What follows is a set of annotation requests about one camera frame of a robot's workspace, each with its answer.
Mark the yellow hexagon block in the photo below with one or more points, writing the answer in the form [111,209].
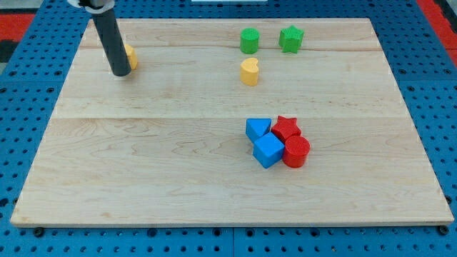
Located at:
[131,55]

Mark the yellow heart block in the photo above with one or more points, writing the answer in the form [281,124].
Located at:
[249,71]

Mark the red star block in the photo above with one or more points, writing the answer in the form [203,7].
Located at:
[285,128]

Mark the green star block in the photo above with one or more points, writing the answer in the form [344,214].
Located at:
[290,39]

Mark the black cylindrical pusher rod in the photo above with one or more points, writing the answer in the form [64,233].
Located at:
[111,40]

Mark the blue cube block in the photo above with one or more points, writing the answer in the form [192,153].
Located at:
[268,150]

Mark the grey rod mount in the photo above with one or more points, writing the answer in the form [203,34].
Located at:
[93,6]

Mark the red cylinder block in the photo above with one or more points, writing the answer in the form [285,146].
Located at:
[296,151]

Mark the blue triangle block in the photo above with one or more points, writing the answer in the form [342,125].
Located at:
[256,128]

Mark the green cylinder block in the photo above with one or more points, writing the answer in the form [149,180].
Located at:
[249,40]

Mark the wooden board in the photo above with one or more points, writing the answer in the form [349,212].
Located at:
[166,146]

